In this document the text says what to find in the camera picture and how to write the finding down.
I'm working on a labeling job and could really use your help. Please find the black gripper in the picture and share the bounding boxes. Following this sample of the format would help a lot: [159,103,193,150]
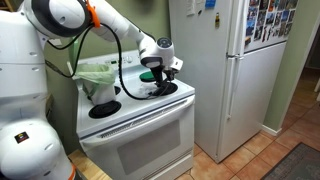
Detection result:
[151,66,176,95]

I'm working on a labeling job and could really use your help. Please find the white tissue paper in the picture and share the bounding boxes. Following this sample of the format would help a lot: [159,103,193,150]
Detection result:
[139,83,157,95]

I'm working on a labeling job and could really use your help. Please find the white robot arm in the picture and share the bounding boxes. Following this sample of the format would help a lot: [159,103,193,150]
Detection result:
[0,0,174,180]

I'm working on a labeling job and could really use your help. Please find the white trash can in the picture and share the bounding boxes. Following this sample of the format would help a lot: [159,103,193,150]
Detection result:
[83,80,116,105]

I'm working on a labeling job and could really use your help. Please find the green trash bag liner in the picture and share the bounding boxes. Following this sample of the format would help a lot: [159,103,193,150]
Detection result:
[71,64,115,97]

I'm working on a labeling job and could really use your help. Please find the green trash can lid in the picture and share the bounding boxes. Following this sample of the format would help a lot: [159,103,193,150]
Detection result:
[69,37,79,67]

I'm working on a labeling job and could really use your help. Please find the black coil burner front right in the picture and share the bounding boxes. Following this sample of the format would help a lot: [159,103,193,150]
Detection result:
[150,83,178,96]

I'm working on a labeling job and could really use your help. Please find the green round pad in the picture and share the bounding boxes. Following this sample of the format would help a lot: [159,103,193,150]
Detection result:
[139,71,155,82]

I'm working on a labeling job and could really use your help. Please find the white electric stove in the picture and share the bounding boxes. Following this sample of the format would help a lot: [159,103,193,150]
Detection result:
[73,50,195,180]

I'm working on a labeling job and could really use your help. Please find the black coil burner front left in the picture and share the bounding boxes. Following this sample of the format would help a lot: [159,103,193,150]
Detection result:
[88,101,121,119]

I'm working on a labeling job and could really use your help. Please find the white refrigerator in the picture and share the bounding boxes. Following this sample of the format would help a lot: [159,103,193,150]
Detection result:
[169,0,289,163]

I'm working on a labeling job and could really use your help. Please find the photo magnets on fridge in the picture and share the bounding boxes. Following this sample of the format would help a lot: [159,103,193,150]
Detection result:
[245,0,299,46]

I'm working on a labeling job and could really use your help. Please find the patterned grey floor rug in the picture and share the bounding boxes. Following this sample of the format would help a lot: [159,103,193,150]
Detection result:
[261,143,320,180]

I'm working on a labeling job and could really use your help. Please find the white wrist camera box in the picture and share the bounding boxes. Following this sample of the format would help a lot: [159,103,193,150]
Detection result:
[170,57,183,71]

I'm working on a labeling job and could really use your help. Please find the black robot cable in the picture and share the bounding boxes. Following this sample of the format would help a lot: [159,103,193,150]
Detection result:
[44,23,161,101]

